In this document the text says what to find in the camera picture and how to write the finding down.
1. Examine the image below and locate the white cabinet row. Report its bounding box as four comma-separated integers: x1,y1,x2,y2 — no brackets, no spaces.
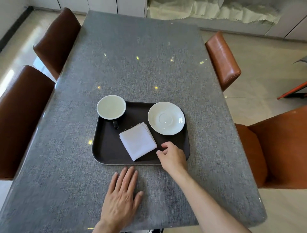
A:
265,14,307,42
29,0,147,18

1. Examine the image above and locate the orange-brown leather chair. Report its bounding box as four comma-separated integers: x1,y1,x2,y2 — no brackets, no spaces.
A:
205,31,242,92
235,106,307,190

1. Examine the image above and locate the dark brown serving tray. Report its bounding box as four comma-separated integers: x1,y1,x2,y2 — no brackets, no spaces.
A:
92,101,190,165

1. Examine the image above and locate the person's left hand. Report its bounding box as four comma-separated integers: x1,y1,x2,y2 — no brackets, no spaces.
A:
100,166,144,227

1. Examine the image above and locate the white crumpled sheet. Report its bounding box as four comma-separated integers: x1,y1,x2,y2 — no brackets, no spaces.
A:
147,0,282,24

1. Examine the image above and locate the black cup with white inside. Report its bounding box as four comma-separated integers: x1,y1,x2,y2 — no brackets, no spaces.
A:
96,95,127,130

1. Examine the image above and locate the dark brown leather chair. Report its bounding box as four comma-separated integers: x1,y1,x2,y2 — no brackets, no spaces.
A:
0,65,56,181
33,7,81,81

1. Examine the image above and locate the folded white cloth napkin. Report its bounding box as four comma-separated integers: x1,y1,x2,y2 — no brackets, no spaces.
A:
119,122,158,162

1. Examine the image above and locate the person's right forearm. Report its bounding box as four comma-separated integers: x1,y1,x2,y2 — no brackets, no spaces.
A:
166,168,252,233

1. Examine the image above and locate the person's right hand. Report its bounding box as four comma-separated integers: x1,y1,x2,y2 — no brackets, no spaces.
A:
156,141,188,178

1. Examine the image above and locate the grey woven tablecloth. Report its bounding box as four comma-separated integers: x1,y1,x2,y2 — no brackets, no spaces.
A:
0,10,268,233

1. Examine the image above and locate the person's left forearm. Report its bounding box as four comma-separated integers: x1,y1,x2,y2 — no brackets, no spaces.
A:
92,219,121,233

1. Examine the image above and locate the white saucer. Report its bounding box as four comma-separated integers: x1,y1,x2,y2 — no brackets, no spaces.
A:
148,102,185,136

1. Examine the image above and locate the orange metal bar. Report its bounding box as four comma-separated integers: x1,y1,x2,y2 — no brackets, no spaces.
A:
277,81,307,100

